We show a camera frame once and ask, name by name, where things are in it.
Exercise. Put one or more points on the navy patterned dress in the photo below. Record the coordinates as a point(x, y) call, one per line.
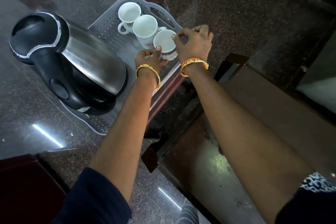
point(92, 200)

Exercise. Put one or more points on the white mug with red label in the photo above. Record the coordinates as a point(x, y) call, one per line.
point(145, 28)

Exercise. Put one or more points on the person's left hand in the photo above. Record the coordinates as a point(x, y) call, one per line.
point(149, 58)

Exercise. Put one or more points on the person's left forearm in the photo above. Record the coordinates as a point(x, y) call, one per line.
point(123, 137)

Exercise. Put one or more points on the person's right hand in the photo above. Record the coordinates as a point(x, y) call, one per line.
point(194, 42)

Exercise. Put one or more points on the white cup with scalloped base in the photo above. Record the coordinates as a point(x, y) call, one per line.
point(164, 41)
point(129, 12)

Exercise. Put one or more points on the brown wooden table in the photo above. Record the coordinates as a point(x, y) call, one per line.
point(262, 105)

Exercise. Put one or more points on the person's right forearm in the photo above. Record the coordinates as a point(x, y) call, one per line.
point(244, 139)

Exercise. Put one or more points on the gold bangle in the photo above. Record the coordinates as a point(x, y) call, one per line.
point(147, 66)

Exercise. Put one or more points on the maroon furniture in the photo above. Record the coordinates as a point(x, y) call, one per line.
point(26, 192)

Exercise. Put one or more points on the white perforated plastic tray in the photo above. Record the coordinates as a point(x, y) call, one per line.
point(110, 27)

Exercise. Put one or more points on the green fabric sofa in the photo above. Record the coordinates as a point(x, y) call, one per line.
point(323, 79)

